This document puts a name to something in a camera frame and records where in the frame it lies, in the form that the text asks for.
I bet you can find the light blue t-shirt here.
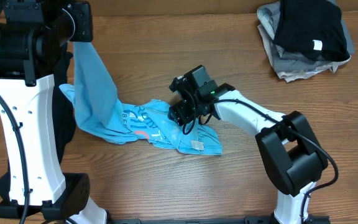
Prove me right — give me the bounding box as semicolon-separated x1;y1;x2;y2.
60;42;223;156

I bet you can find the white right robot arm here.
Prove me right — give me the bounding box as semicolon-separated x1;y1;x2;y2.
168;83;330;223

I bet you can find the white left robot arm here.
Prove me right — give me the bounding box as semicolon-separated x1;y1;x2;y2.
0;1;111;223

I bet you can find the black garment on left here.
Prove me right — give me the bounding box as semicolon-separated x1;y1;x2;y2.
0;42;76;203

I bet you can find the folded beige garment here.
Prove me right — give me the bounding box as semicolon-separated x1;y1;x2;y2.
257;24;351;83

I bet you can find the folded grey garment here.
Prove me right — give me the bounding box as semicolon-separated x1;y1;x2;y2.
257;0;354;73

